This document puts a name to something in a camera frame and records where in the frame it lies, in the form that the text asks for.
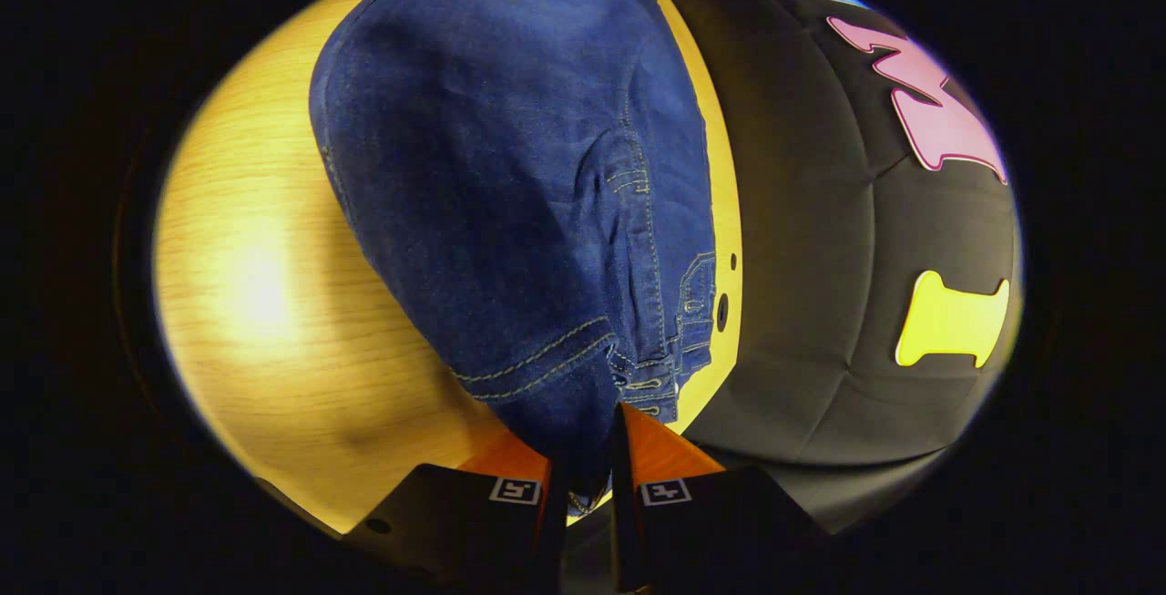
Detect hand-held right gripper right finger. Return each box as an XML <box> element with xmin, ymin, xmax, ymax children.
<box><xmin>609</xmin><ymin>402</ymin><xmax>830</xmax><ymax>595</ymax></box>

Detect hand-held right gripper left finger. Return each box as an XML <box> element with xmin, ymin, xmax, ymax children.
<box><xmin>342</xmin><ymin>431</ymin><xmax>570</xmax><ymax>595</ymax></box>

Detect black backdrop cloth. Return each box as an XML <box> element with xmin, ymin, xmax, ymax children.
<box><xmin>629</xmin><ymin>0</ymin><xmax>1023</xmax><ymax>532</ymax></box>

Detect blue jeans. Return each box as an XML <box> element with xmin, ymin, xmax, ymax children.
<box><xmin>308</xmin><ymin>0</ymin><xmax>721</xmax><ymax>518</ymax></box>

